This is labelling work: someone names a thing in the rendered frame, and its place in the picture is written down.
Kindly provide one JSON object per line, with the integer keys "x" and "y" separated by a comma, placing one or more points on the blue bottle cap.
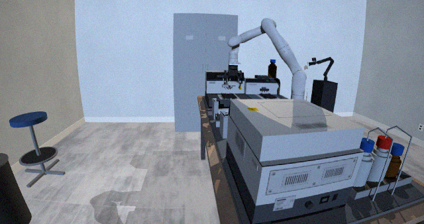
{"x": 397, "y": 148}
{"x": 367, "y": 145}

